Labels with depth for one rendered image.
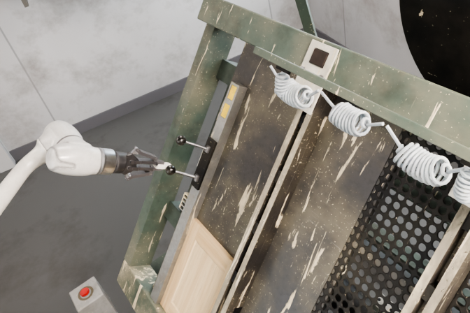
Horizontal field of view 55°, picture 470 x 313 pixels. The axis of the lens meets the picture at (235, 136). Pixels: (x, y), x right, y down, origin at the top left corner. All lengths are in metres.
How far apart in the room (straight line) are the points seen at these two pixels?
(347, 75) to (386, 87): 0.12
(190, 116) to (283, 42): 0.60
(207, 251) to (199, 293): 0.16
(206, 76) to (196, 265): 0.72
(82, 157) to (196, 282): 0.64
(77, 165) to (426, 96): 1.02
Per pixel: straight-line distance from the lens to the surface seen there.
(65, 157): 1.49
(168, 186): 1.96
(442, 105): 1.09
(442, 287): 1.12
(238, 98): 1.61
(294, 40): 1.37
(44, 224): 4.02
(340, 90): 1.03
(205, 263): 1.73
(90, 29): 4.36
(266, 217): 1.41
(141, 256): 2.12
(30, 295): 3.61
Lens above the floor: 2.50
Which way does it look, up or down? 39 degrees down
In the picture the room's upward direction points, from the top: 15 degrees counter-clockwise
